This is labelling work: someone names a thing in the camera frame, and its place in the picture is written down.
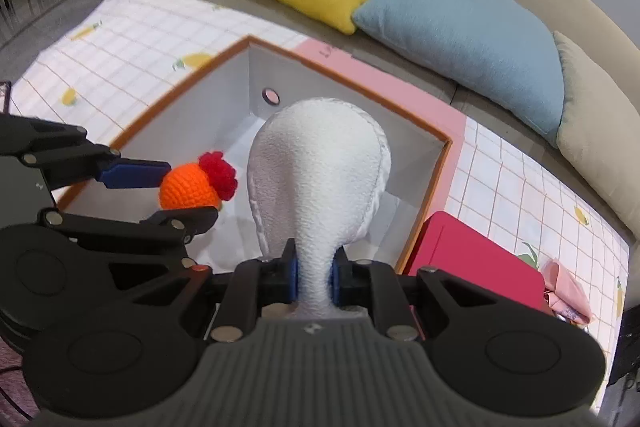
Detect pink cloth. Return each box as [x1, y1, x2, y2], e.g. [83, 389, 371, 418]
[542, 258, 592, 325]

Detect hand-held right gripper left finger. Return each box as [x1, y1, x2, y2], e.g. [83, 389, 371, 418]
[145, 239, 299, 342]

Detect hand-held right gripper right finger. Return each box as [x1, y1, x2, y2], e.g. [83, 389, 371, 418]
[331, 252, 481, 342]

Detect orange-rimmed white storage box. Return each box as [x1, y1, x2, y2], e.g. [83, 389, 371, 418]
[50, 35, 467, 275]

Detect dark object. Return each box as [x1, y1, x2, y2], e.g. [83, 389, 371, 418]
[606, 317, 640, 390]

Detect blue pillow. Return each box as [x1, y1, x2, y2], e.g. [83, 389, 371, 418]
[351, 0, 568, 148]

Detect orange crochet ball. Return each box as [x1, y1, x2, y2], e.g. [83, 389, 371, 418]
[159, 151, 237, 212]

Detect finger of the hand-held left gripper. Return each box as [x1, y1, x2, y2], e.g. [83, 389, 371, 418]
[0, 114, 172, 192]
[40, 207, 219, 290]

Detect beige pillow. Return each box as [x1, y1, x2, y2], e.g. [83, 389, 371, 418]
[552, 31, 640, 240]

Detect lemon print checked blanket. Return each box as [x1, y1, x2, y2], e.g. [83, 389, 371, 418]
[10, 0, 631, 413]

